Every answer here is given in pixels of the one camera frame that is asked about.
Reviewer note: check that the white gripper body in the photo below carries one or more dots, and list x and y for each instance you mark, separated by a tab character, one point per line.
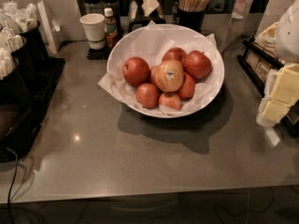
288	34

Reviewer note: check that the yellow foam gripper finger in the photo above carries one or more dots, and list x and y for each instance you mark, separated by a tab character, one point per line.
281	93
266	39

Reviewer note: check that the red apple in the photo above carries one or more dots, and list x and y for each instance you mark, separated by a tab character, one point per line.
171	100
147	94
135	71
176	53
197	64
187	89

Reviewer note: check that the red apple back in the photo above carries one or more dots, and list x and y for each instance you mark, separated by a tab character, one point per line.
176	53

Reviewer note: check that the yellow-red apple with sticker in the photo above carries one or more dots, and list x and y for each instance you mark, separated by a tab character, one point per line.
169	76

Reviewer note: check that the white bowl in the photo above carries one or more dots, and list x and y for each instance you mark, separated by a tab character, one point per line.
146	44

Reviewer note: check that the black condiment rack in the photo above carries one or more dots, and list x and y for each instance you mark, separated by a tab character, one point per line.
257	63

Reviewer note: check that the white paper liner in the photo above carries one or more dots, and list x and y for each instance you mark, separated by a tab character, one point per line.
124	92

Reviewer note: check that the black napkin dispenser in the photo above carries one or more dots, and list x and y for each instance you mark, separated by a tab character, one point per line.
142	12

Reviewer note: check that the small amber sauce bottle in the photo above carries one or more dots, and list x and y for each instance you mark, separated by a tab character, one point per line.
112	35

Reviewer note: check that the small black coaster mat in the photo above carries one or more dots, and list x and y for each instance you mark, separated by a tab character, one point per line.
98	54

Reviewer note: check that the white paper cup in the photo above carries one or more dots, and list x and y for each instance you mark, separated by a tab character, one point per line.
94	27

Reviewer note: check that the black tray mat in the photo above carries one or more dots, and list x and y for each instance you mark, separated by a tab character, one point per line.
19	126

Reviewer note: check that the black cutlery holder back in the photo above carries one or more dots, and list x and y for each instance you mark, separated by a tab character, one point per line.
20	26

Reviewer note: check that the black cutlery holder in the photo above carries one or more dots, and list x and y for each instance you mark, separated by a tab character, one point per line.
11	82
17	56
20	26

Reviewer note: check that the black cutlery holder middle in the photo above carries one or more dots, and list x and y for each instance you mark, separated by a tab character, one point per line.
17	56

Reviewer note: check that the black cutlery holder front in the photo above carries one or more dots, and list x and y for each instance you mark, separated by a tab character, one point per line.
11	82

